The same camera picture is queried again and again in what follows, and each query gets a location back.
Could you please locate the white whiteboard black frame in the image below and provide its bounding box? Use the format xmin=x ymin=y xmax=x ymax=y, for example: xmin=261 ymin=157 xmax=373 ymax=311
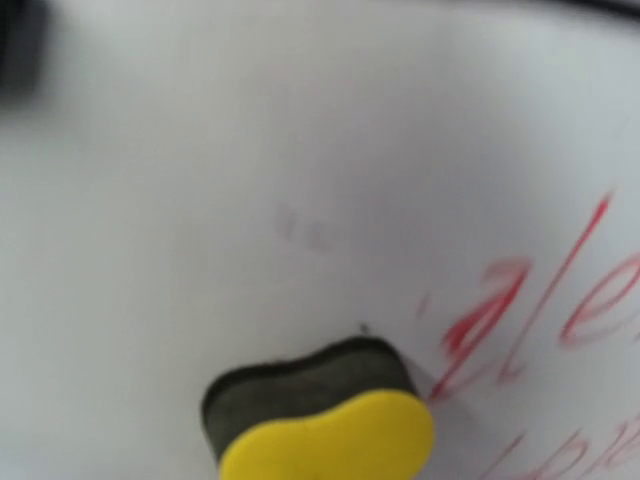
xmin=1 ymin=1 xmax=639 ymax=479

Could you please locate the yellow black whiteboard eraser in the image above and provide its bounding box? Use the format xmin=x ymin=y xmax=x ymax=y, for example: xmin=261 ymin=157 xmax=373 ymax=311
xmin=200 ymin=336 xmax=435 ymax=480

